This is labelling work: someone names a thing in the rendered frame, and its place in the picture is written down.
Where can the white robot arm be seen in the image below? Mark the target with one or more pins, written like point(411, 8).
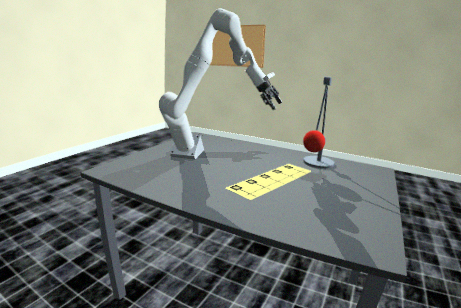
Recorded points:
point(194, 69)

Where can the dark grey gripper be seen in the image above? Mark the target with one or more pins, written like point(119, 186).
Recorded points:
point(265, 87)

